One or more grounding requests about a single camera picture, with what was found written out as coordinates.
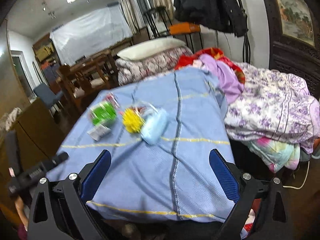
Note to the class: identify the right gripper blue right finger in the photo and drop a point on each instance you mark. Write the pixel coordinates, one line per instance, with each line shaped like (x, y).
(224, 175)

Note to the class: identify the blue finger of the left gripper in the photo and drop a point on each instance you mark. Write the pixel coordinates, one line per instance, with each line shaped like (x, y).
(60, 158)

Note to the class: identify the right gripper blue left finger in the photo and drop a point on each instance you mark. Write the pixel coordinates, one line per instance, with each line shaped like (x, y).
(93, 174)

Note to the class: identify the white printed packet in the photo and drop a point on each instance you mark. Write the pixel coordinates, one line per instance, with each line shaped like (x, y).
(98, 131)

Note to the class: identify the green plastic bag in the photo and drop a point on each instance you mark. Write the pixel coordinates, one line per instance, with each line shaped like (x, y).
(103, 113)

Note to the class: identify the yellow pompom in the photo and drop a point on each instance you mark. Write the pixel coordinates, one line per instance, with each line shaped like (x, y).
(132, 120)

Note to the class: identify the small red white wrapper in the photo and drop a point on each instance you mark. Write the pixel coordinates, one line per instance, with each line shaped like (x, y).
(110, 97)

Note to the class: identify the light blue case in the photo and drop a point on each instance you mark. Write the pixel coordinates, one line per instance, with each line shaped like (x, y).
(155, 123)

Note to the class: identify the red mesh trash basket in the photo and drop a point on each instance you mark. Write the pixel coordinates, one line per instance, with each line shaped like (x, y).
(251, 217)

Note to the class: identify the person left hand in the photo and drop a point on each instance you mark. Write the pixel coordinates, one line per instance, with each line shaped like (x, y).
(19, 204)

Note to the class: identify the blue striped bed blanket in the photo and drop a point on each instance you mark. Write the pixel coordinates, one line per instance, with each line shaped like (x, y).
(172, 179)

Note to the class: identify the pastel tie-dye quilt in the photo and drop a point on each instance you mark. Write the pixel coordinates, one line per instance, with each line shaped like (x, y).
(275, 154)

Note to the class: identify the blue upholstered chair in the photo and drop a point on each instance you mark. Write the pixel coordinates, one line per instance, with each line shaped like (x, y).
(50, 99)

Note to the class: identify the white rag on cabinet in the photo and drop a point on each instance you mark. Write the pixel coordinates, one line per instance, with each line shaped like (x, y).
(8, 119)

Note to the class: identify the wooden armchair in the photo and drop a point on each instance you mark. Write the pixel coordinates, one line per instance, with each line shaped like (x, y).
(81, 82)

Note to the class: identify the purple floral duvet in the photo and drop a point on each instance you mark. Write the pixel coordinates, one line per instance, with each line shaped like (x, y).
(274, 105)

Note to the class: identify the light blue wash basin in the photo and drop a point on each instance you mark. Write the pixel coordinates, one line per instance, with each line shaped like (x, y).
(315, 153)

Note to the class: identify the lilac cloth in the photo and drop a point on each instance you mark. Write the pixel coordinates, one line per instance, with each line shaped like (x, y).
(228, 82)

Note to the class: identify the floral folded quilt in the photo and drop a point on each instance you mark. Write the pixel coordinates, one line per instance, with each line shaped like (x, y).
(135, 71)

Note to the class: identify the red patterned blanket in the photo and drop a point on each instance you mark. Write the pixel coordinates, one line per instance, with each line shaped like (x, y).
(215, 53)

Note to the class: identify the white dust cover sheet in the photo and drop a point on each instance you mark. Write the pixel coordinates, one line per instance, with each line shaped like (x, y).
(90, 34)

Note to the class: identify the cream pillow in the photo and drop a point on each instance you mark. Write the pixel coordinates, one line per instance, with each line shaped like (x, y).
(149, 48)

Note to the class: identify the orange box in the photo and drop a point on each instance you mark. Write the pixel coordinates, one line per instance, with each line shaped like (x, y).
(184, 28)

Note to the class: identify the black puffer jacket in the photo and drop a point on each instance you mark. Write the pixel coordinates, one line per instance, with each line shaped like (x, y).
(225, 16)

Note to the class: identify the black round plant stand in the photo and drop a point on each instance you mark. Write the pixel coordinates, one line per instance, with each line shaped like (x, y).
(159, 21)

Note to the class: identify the carved dark wooden screen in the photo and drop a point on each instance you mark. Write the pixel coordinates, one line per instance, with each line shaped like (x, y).
(293, 27)

